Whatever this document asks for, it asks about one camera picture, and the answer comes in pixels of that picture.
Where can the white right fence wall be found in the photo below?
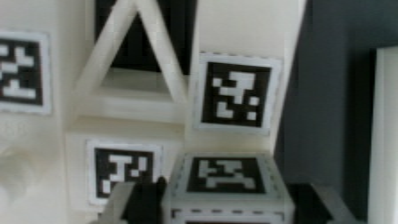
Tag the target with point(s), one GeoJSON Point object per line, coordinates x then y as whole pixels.
{"type": "Point", "coordinates": [384, 140]}

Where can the white tagged leg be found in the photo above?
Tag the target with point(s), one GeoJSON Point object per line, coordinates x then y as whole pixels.
{"type": "Point", "coordinates": [225, 190]}

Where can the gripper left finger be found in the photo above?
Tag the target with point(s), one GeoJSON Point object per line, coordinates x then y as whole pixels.
{"type": "Point", "coordinates": [133, 205]}

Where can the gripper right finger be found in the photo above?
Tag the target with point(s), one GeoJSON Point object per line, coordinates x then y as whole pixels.
{"type": "Point", "coordinates": [320, 206]}

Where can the white chair back part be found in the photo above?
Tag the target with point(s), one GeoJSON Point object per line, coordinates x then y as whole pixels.
{"type": "Point", "coordinates": [138, 79]}

